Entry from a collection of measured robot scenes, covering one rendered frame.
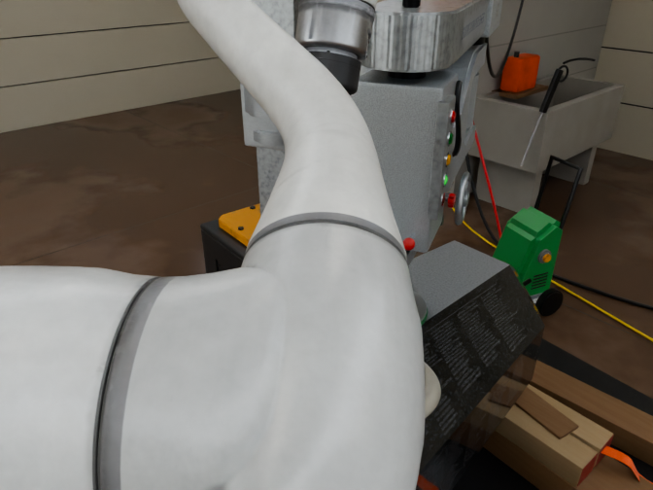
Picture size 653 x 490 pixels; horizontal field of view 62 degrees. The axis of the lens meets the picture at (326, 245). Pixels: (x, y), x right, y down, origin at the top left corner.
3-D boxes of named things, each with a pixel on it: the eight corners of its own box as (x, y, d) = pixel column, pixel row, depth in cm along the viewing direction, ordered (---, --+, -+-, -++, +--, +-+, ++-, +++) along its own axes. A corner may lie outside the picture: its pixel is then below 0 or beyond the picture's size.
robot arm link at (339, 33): (375, 23, 68) (367, 71, 69) (303, 14, 69) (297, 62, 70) (375, -1, 59) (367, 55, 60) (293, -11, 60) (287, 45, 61)
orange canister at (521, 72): (491, 94, 435) (497, 51, 419) (524, 85, 465) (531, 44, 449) (515, 99, 421) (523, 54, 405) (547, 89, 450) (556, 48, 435)
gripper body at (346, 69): (360, 52, 61) (349, 136, 62) (361, 68, 69) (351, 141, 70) (294, 44, 61) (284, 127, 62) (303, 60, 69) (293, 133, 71)
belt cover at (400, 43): (428, 33, 203) (432, -17, 195) (498, 37, 194) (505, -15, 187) (338, 87, 124) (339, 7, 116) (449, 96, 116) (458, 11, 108)
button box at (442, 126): (432, 206, 140) (444, 93, 126) (443, 207, 139) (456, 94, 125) (426, 219, 133) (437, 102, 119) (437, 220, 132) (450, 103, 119)
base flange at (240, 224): (215, 224, 250) (214, 215, 247) (301, 197, 277) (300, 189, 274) (274, 267, 216) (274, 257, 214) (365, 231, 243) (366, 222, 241)
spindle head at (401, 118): (383, 198, 176) (391, 54, 155) (451, 209, 169) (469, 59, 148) (346, 249, 147) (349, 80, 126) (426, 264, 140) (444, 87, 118)
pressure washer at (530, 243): (519, 283, 343) (545, 151, 302) (561, 313, 315) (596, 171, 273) (473, 296, 331) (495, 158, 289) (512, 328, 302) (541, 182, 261)
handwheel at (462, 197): (435, 207, 164) (440, 160, 157) (468, 213, 161) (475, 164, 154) (424, 228, 152) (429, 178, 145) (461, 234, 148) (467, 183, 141)
